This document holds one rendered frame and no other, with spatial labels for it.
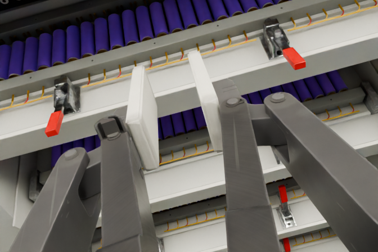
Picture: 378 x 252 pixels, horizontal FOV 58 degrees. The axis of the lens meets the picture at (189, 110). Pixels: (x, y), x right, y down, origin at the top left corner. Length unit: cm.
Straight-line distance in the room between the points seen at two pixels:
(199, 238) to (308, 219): 22
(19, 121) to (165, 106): 18
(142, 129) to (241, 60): 29
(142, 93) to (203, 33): 27
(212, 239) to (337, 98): 36
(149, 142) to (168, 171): 42
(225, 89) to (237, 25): 27
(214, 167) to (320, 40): 26
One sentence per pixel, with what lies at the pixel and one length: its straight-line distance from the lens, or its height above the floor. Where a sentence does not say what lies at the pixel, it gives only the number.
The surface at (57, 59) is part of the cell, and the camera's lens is 49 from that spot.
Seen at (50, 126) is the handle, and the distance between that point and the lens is 39.
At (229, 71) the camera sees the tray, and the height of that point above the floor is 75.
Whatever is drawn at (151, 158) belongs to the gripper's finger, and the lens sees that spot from 16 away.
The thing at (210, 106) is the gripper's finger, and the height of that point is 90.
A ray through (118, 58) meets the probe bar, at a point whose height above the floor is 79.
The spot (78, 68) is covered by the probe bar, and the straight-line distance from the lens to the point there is 45.
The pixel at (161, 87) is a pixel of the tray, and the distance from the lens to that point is 42.
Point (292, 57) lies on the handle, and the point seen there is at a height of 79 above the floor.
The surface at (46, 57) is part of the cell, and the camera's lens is 50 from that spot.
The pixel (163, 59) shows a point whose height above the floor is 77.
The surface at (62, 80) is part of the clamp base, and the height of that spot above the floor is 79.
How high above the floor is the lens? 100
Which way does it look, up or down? 40 degrees down
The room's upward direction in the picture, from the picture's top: 17 degrees counter-clockwise
